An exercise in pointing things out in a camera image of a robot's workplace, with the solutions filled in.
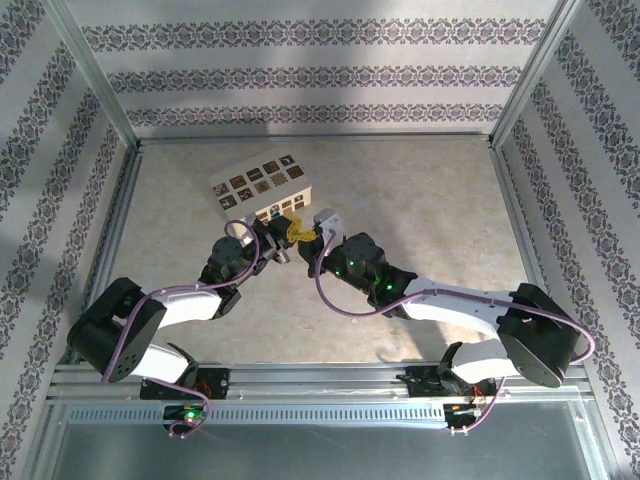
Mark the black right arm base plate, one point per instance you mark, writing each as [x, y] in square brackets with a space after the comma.
[422, 382]

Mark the aluminium front frame rail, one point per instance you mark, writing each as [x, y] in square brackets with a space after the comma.
[310, 380]

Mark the aluminium corner post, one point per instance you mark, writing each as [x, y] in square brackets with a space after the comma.
[95, 75]
[535, 75]

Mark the circuit board with lit LED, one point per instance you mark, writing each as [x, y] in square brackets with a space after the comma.
[187, 414]

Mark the white box with picture tiles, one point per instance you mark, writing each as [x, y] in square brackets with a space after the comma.
[255, 175]

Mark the circuit board with orange part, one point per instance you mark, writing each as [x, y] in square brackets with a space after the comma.
[465, 410]

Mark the aluminium back frame rail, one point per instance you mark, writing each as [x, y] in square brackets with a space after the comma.
[310, 137]

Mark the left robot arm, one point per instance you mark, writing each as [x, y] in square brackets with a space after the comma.
[185, 305]

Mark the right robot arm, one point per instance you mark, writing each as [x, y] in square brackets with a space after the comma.
[450, 305]

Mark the yellow padlock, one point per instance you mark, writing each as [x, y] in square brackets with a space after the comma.
[304, 231]

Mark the aluminium side frame rail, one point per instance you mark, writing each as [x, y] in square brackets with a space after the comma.
[115, 240]
[520, 225]

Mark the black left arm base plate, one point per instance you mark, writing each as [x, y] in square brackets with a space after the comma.
[217, 384]

